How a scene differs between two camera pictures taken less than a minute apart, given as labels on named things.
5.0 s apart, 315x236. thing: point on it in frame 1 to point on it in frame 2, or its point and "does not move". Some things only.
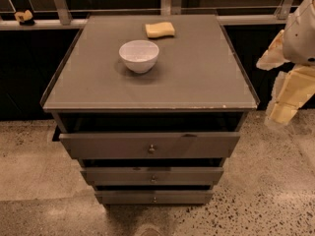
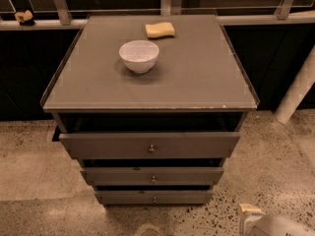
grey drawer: x=156 y=175 does not move
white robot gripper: x=301 y=38 to x=275 y=226
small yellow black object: x=25 y=18 does not move
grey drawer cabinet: x=152 y=104 does not move
